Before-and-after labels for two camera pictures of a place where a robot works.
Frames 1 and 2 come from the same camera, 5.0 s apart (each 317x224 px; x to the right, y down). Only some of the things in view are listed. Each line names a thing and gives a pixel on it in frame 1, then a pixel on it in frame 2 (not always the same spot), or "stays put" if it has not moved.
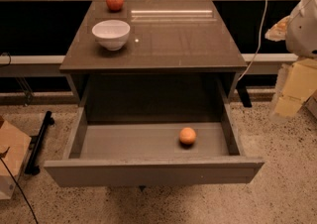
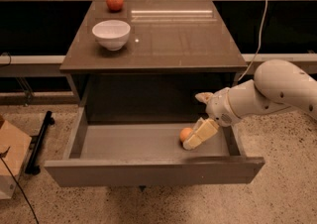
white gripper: x=303 y=33 → x=219 y=108
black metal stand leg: x=37 y=141 stays put
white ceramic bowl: x=111 y=34 stays put
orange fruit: x=187 y=135 stays put
